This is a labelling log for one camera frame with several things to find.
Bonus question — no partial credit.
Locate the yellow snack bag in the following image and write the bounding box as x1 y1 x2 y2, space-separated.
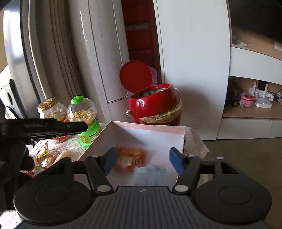
29 141 58 170

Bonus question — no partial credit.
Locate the red snack packet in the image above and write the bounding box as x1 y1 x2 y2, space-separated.
114 147 147 171

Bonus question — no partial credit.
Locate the blue white snack packet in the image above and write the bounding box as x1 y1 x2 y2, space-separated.
130 166 168 187

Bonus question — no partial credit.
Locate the glass jar gold lid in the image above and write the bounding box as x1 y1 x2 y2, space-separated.
37 97 68 123

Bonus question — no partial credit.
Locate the grey speaker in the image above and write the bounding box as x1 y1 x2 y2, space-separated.
1 79 26 119

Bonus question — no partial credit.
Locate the green gumball candy dispenser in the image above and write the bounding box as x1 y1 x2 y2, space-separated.
67 95 101 148

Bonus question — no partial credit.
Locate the white lace tablecloth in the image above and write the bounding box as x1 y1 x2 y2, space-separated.
28 123 211 177

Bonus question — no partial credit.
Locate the pink cardboard box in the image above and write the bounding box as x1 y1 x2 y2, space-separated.
79 121 185 189

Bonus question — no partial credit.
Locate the dark toy vehicle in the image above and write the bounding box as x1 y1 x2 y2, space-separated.
229 88 240 107

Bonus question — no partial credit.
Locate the pink round container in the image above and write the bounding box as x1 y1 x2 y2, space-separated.
239 94 256 107

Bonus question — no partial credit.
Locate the white wifi router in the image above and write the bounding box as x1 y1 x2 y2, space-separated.
249 82 272 108

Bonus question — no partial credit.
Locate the red trash bin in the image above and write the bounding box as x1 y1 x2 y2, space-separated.
119 61 182 126

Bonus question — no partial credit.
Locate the white standing air conditioner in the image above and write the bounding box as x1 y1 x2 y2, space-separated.
68 1 131 123

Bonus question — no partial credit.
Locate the white tv cabinet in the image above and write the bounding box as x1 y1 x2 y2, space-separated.
217 27 281 140

